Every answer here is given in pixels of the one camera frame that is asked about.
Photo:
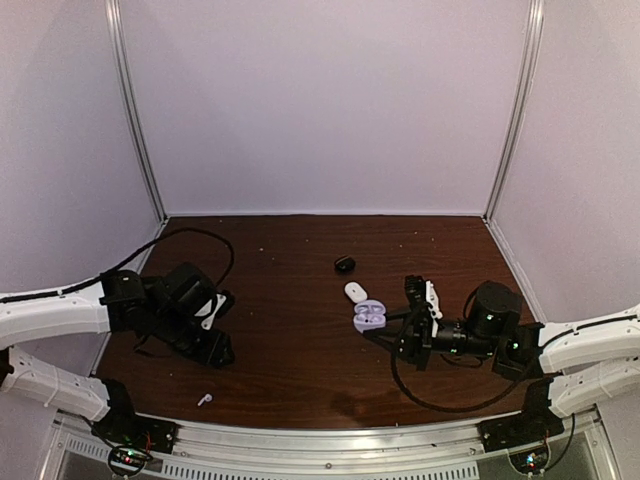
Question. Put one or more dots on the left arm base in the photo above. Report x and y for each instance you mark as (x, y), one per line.
(135, 444)

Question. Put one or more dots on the aluminium frame post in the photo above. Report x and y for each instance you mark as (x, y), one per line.
(115, 28)
(529, 59)

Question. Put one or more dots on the white stem earbud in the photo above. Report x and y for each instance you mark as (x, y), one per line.
(364, 316)

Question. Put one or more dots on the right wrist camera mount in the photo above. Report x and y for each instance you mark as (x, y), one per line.
(424, 304)

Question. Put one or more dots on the purple stem earbud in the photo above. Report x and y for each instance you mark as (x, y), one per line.
(205, 399)

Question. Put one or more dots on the purple round charging case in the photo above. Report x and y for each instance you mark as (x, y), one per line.
(380, 315)

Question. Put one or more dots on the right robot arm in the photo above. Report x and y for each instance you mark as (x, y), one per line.
(568, 366)

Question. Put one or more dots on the white charging case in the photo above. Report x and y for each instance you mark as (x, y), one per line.
(355, 292)

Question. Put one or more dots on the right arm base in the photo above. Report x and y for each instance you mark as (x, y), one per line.
(525, 437)

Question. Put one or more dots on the right aluminium frame post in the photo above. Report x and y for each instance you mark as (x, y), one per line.
(529, 59)

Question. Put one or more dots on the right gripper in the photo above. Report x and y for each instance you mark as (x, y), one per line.
(416, 338)

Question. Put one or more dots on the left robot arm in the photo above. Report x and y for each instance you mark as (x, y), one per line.
(178, 309)

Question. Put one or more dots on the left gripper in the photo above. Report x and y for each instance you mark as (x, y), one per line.
(211, 352)

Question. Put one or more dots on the black charging case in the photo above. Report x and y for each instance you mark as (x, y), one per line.
(344, 265)

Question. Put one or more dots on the front aluminium rail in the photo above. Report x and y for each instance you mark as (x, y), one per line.
(439, 451)

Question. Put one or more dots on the left aluminium frame post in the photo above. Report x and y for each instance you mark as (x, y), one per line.
(115, 28)

